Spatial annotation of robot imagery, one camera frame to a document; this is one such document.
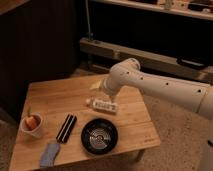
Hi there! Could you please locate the orange carrot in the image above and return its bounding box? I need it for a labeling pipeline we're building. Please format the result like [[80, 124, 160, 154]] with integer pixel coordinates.
[[25, 116, 37, 130]]

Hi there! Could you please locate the wooden shelf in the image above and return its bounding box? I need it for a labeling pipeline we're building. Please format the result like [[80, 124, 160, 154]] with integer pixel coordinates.
[[91, 0, 213, 21]]

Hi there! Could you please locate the wooden low table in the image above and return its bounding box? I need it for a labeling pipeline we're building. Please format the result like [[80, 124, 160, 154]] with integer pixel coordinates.
[[9, 75, 160, 171]]

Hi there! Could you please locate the black device on beam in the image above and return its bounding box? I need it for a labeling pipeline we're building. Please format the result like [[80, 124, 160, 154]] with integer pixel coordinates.
[[176, 58, 208, 70]]

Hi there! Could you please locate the black rectangular case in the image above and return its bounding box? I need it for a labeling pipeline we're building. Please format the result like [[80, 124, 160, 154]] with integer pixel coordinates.
[[56, 115, 77, 143]]

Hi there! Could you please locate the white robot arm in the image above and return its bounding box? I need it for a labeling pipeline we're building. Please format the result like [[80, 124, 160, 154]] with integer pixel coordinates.
[[91, 58, 213, 171]]

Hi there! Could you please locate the metal vertical pole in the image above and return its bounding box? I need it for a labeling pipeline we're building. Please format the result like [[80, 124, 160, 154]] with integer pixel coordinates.
[[85, 0, 93, 41]]

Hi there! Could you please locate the blue grey cloth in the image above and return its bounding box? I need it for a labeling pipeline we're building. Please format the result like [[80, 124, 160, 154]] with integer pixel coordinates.
[[39, 142, 60, 167]]

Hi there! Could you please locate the white cup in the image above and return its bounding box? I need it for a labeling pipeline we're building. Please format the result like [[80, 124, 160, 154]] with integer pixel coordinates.
[[20, 114, 43, 138]]

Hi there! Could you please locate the black round bowl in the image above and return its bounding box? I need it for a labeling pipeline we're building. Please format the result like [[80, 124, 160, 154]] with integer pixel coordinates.
[[81, 118, 118, 155]]

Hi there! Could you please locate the grey metal beam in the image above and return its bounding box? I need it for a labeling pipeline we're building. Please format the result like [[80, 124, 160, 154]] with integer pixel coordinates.
[[80, 38, 213, 84]]

